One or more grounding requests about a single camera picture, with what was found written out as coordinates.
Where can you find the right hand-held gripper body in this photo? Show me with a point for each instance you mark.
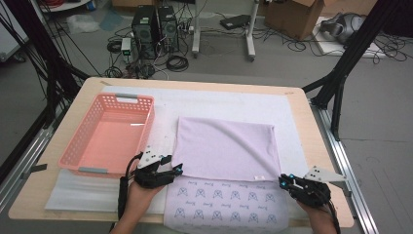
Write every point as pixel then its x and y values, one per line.
pixel 310 193

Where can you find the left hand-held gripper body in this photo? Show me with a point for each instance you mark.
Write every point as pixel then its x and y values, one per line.
pixel 151 177

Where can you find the pink plastic basket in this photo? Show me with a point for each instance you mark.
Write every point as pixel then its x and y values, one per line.
pixel 110 143

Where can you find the lilac printed towel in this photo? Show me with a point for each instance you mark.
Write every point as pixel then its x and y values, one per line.
pixel 227 149

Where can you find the person's right hand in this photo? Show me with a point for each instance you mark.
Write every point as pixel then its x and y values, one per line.
pixel 316 213

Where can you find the person's left hand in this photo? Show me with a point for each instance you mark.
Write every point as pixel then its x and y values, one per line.
pixel 141 200

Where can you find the white grid mat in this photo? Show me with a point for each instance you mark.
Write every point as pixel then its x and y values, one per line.
pixel 227 100

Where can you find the white adapter box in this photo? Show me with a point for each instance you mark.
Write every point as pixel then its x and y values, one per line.
pixel 126 45

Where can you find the black computer tower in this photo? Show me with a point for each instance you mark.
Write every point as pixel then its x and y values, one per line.
pixel 144 32
pixel 168 29

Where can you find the white stand leg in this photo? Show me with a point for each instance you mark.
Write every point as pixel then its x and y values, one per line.
pixel 250 39
pixel 195 32

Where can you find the white flat board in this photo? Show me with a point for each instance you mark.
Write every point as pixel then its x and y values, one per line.
pixel 328 47

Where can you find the black flat box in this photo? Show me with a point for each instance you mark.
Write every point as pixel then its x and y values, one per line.
pixel 234 21

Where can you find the brown cardboard box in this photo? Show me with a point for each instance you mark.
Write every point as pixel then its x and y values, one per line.
pixel 292 19

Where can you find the clear plastic bag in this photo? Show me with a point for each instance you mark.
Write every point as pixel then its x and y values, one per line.
pixel 82 23

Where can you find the grey rounded device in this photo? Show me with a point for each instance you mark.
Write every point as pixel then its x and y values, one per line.
pixel 341 26

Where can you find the grey metal bracket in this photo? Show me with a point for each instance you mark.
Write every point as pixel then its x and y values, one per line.
pixel 345 188
pixel 37 168

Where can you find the aluminium rail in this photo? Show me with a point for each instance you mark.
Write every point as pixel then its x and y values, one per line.
pixel 357 211
pixel 29 152

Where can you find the black frame post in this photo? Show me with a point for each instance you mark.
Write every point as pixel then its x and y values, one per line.
pixel 55 65
pixel 355 48

